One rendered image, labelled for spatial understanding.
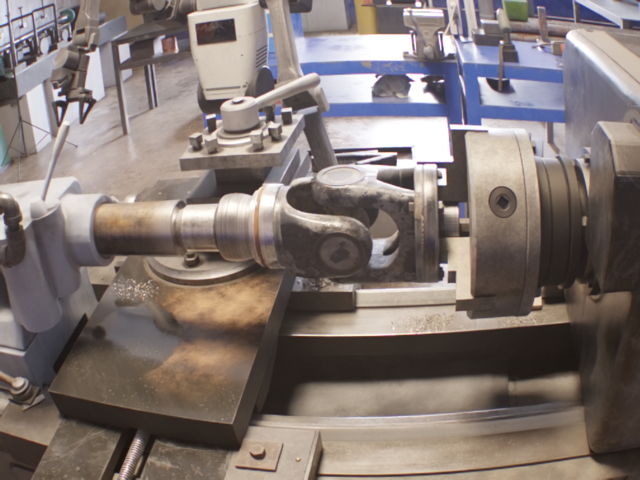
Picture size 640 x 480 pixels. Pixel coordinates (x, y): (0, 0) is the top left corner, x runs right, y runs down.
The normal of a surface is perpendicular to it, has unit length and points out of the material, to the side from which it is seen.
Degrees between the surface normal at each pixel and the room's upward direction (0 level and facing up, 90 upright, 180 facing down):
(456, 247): 20
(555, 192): 36
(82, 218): 40
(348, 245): 90
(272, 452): 0
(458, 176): 80
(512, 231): 66
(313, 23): 90
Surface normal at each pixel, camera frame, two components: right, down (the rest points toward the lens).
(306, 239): -0.48, 0.47
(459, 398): 0.20, -0.82
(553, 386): -0.11, -0.87
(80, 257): -0.10, 0.73
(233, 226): 0.07, -0.04
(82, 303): 0.98, -0.02
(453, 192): -0.18, 0.34
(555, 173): -0.15, -0.69
